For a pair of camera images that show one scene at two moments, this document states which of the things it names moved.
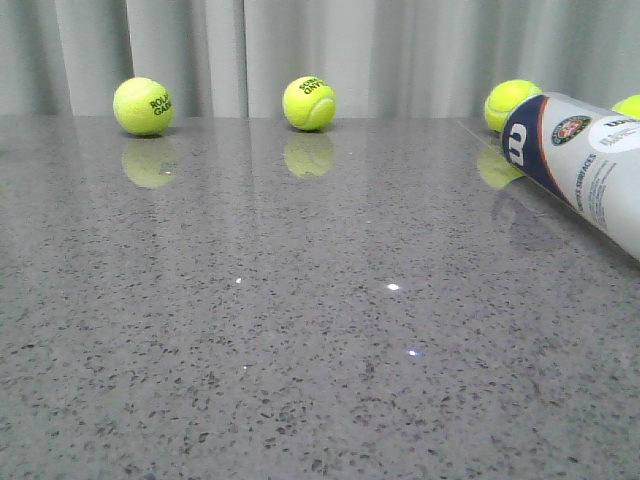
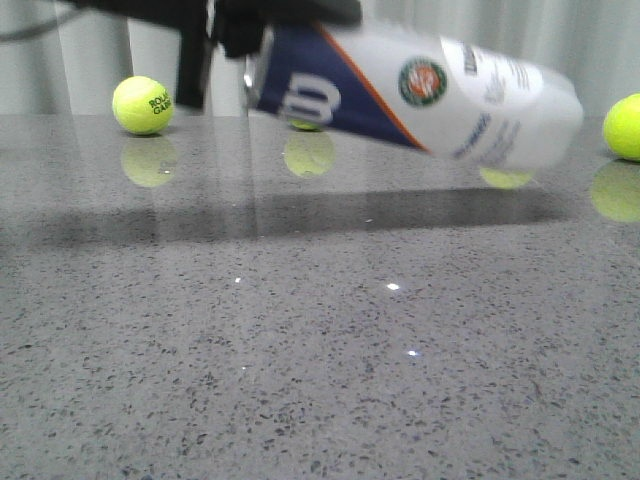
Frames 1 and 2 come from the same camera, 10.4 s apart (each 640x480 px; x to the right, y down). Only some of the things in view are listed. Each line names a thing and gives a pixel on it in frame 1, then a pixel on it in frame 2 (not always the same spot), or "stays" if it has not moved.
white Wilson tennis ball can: [586, 159] to [461, 101]
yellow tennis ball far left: [143, 106] stays
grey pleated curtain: [381, 58] stays
